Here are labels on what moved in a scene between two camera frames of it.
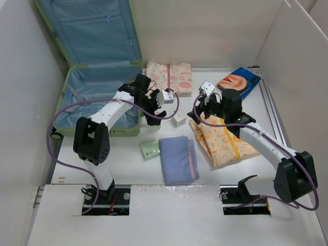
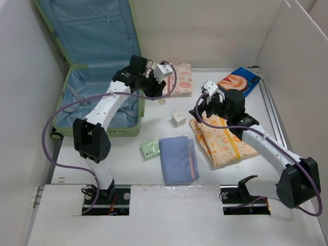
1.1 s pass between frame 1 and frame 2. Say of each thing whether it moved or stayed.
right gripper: stayed
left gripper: moved
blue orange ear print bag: stayed
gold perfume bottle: moved
